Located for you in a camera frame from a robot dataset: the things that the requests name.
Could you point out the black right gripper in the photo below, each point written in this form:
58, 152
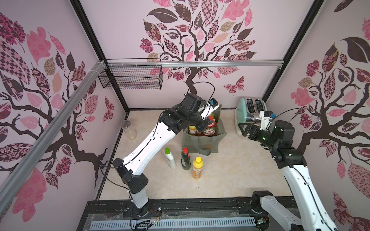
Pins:
254, 132

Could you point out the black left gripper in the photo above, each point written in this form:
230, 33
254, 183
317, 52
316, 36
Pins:
203, 122

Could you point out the orange bottle yellow cap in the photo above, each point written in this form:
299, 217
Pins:
192, 130
197, 168

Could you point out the red soap bottle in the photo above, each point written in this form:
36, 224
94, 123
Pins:
211, 129

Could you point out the green fabric shopping bag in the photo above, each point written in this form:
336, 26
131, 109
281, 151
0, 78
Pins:
205, 145

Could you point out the white bottle green cap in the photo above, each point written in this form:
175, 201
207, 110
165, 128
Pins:
169, 158

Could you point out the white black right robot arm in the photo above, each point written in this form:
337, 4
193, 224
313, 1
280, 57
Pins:
291, 162

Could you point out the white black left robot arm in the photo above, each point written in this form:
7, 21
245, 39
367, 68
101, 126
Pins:
130, 169

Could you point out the mint chrome toaster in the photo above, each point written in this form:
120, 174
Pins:
248, 111

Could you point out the dark green bottle red cap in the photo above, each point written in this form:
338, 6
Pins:
185, 161

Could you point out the clear glass cup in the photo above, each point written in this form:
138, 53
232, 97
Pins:
128, 129

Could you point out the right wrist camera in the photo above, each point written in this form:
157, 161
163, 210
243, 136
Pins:
266, 118

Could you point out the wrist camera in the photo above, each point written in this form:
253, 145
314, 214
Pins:
266, 118
211, 106

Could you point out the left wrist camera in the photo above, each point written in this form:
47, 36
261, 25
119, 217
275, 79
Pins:
211, 106

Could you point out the black wire basket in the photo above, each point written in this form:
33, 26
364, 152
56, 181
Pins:
132, 73

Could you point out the white slotted cable duct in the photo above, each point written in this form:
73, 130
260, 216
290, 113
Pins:
171, 224

